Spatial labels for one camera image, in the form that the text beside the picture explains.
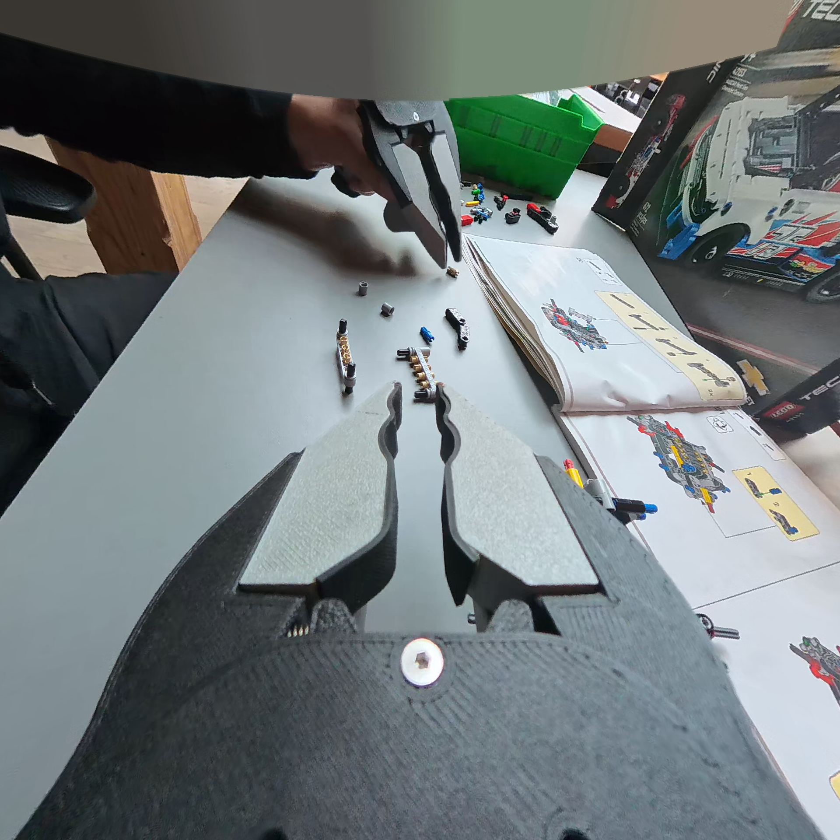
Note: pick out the person's left hand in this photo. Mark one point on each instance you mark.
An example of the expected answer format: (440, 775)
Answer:
(328, 134)

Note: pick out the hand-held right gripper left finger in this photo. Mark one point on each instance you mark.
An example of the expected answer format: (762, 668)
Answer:
(321, 505)

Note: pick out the white desk with wooden edge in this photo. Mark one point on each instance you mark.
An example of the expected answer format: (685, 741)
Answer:
(613, 118)

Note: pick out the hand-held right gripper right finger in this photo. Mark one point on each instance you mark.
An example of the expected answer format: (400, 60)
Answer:
(518, 505)

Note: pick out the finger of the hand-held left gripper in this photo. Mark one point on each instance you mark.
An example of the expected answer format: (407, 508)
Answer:
(417, 197)
(446, 177)

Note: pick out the black chair armrest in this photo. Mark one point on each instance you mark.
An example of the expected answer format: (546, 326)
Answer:
(39, 187)

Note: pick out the green plastic bin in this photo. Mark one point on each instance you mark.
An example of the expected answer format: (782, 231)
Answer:
(518, 144)

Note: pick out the yellow axle piece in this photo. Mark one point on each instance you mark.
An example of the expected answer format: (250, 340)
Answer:
(573, 474)

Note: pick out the black and red brick assembly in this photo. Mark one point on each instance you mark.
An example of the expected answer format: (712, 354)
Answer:
(543, 218)

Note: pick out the small black spring piece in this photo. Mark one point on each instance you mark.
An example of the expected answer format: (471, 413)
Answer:
(716, 628)

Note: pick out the black box flap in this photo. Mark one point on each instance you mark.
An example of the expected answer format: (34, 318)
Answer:
(807, 400)

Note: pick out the black axle with blue end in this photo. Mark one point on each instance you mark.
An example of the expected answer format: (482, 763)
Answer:
(633, 506)

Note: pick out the open instruction booklet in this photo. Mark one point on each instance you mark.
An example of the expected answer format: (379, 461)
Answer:
(630, 308)

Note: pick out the grey beam with tan pins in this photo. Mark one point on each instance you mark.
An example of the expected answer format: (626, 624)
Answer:
(345, 358)
(420, 371)

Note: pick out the black angled beam piece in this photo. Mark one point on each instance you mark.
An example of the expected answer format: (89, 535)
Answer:
(458, 325)

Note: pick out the grey connector piece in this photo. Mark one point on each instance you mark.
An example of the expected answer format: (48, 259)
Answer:
(600, 492)

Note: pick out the pile of small coloured pieces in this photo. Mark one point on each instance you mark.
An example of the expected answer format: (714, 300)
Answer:
(485, 210)

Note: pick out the person's black clothing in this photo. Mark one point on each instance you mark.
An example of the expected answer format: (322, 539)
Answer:
(59, 354)

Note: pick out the toy car set box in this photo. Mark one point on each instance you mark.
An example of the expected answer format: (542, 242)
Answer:
(754, 170)

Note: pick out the person's left forearm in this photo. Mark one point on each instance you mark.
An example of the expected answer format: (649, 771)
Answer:
(144, 111)

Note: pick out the wooden table leg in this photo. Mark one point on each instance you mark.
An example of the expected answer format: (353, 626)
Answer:
(131, 210)

